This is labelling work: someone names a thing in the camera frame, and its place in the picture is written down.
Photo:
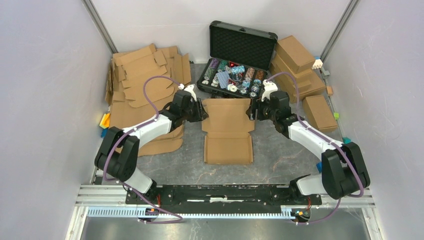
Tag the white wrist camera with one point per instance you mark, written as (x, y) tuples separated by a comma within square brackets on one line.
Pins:
[(268, 88), (189, 88)]

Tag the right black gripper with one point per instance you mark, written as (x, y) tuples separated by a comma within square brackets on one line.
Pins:
[(256, 103)]

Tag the single folded cardboard box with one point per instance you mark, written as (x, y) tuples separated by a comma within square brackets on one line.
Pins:
[(319, 114)]

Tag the blue green stacked bricks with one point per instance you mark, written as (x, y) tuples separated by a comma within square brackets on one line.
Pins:
[(319, 167)]

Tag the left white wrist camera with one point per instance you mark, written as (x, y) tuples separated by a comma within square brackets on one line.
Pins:
[(189, 88)]

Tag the small wooden cube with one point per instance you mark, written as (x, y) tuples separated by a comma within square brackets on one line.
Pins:
[(329, 91)]

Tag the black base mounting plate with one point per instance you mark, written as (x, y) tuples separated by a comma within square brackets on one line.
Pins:
[(228, 199)]

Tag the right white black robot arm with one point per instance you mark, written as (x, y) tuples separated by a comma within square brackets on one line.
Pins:
[(343, 171)]

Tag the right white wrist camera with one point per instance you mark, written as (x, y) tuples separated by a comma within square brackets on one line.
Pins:
[(268, 88)]

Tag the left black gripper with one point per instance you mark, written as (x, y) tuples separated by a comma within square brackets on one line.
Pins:
[(201, 114)]

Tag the white blue toy brick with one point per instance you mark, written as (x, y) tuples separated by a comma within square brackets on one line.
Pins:
[(318, 63)]

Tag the lime green small block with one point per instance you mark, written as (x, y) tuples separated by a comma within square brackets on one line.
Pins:
[(336, 115)]

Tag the black poker chip case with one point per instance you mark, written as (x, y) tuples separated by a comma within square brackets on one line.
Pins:
[(239, 60)]

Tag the stack of flat cardboard blanks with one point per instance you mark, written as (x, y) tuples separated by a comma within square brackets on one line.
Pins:
[(141, 82)]

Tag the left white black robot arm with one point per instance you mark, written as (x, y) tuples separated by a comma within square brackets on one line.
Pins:
[(118, 153)]

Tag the orange yellow toy block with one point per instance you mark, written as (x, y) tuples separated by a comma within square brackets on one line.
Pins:
[(105, 121)]

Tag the teal cube block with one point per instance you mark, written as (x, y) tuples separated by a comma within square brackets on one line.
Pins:
[(346, 140)]

